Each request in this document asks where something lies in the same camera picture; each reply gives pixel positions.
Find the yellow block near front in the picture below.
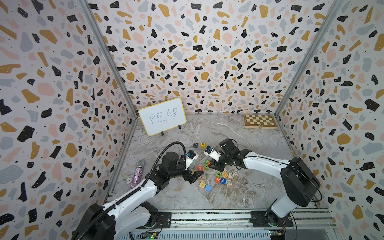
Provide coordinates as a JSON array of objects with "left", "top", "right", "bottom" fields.
[{"left": 199, "top": 182, "right": 206, "bottom": 189}]

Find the plain blue block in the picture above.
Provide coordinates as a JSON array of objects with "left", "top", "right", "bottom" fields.
[{"left": 205, "top": 185, "right": 212, "bottom": 192}]

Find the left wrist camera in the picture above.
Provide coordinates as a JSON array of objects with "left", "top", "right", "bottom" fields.
[{"left": 185, "top": 150, "right": 199, "bottom": 170}]

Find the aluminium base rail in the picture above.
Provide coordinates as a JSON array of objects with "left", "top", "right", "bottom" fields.
[{"left": 120, "top": 209, "right": 342, "bottom": 240}]

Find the blue number 7 block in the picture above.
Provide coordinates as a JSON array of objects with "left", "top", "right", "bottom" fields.
[{"left": 220, "top": 178, "right": 227, "bottom": 185}]

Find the wooden folding chess board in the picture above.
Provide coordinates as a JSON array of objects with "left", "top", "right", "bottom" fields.
[{"left": 243, "top": 115, "right": 278, "bottom": 130}]

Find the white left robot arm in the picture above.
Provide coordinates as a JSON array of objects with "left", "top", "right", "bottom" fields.
[{"left": 72, "top": 142, "right": 203, "bottom": 240}]

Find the whiteboard with PEAR text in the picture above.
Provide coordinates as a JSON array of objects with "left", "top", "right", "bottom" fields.
[{"left": 139, "top": 98, "right": 187, "bottom": 137}]

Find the pink glitter bottle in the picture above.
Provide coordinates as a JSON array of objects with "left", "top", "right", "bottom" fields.
[{"left": 131, "top": 159, "right": 146, "bottom": 189}]

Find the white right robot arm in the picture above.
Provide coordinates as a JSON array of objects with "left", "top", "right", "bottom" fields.
[{"left": 204, "top": 139, "right": 321, "bottom": 227}]

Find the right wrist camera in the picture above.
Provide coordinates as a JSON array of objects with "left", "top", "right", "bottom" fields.
[{"left": 204, "top": 146, "right": 221, "bottom": 162}]

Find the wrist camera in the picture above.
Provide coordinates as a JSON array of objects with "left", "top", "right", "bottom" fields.
[
  {"left": 185, "top": 150, "right": 199, "bottom": 170},
  {"left": 204, "top": 146, "right": 221, "bottom": 162}
]

